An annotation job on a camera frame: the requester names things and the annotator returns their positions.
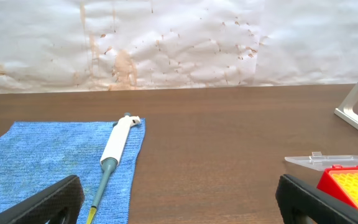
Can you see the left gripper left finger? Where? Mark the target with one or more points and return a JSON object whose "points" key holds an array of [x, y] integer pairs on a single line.
{"points": [[42, 202]]}

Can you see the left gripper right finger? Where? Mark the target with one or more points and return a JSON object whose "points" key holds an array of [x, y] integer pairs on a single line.
{"points": [[309, 202]]}

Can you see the white pipette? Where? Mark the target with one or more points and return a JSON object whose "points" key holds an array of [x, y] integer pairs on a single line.
{"points": [[117, 143]]}

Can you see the blue cloth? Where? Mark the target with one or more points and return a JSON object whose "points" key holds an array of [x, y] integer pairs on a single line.
{"points": [[26, 155]]}

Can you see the white and blue stand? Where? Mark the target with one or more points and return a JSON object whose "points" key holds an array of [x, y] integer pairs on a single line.
{"points": [[345, 112]]}

